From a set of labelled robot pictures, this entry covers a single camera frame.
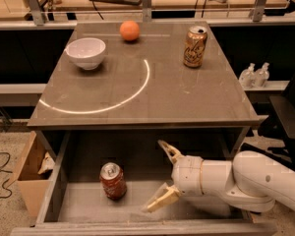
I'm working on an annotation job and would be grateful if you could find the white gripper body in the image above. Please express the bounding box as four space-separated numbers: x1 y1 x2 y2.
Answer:
171 155 203 196

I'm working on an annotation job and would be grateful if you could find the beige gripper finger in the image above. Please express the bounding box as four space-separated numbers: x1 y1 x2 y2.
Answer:
157 140 182 164
142 183 181 212

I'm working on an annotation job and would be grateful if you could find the red coke can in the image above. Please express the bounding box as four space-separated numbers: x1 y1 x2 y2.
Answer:
99 162 127 200

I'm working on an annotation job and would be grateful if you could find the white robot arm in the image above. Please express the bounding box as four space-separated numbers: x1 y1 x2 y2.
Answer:
143 140 295 212

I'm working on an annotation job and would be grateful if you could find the grey open top drawer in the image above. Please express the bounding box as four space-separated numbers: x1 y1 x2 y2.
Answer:
11 130 276 236

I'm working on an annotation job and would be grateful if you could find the grey cabinet counter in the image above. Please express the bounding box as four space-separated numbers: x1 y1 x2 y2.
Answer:
27 21 261 159

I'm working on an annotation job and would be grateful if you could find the gold soda can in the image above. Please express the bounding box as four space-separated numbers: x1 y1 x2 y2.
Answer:
183 26 207 68

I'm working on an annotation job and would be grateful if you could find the clear sanitizer bottle left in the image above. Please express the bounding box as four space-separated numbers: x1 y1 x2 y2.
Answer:
239 63 255 88

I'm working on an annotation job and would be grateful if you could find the black office chair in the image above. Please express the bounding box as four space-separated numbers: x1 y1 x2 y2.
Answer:
240 74 295 171

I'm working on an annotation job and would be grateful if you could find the crumpled paper in box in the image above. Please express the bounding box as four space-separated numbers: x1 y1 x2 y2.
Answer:
38 152 55 175

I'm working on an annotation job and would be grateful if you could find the orange fruit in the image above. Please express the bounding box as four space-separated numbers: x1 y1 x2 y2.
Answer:
119 21 140 41

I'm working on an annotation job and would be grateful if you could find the white bowl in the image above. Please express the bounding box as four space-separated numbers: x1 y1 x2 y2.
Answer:
65 37 106 70

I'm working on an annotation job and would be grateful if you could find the cardboard box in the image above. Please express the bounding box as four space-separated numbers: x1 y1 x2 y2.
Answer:
8 132 50 217

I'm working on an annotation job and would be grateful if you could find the metal frame post middle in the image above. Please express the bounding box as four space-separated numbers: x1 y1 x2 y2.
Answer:
142 0 151 22

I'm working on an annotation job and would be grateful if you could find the metal frame post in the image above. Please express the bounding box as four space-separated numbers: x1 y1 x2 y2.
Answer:
21 0 46 27
250 0 267 22
142 0 151 22

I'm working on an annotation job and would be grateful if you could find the black cable on floor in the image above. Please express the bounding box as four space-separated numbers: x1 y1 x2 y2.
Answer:
0 148 14 214

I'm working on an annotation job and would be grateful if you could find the metal frame post right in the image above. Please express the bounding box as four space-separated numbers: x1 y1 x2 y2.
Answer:
250 0 267 22

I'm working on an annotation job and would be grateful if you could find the metal frame post left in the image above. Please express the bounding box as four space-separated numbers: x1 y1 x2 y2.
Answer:
21 0 46 27

